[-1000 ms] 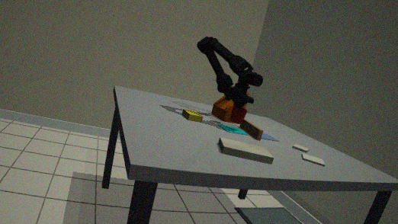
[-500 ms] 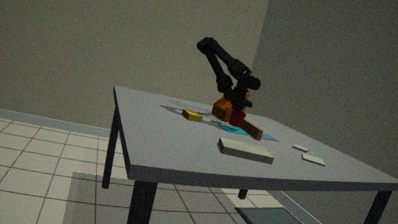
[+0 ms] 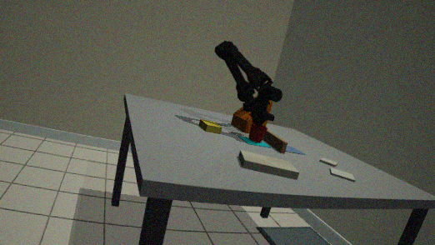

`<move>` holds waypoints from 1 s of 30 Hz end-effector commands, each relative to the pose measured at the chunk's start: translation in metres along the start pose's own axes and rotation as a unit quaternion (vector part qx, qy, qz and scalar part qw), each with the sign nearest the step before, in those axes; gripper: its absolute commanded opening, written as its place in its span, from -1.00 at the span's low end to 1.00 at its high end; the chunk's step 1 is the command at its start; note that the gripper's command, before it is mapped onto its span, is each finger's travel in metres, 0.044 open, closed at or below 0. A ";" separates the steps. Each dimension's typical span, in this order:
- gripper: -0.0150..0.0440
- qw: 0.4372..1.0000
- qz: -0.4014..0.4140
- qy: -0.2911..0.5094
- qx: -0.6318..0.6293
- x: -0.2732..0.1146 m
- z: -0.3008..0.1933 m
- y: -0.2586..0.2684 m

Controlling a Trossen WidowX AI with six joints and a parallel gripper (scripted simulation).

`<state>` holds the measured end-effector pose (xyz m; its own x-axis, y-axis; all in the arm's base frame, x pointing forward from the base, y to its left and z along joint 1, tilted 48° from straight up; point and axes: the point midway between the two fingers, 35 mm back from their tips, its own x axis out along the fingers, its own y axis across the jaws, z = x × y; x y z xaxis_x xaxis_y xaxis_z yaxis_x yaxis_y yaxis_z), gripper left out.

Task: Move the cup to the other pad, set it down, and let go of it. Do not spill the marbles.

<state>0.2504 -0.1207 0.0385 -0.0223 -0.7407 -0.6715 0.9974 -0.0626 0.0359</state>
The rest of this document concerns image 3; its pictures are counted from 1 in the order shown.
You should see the tan wooden plank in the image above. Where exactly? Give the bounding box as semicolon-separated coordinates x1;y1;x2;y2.
262;130;288;154

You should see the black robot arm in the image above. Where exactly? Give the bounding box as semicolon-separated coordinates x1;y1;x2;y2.
215;41;282;112

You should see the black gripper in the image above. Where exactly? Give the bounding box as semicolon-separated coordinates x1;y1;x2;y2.
249;96;275;127

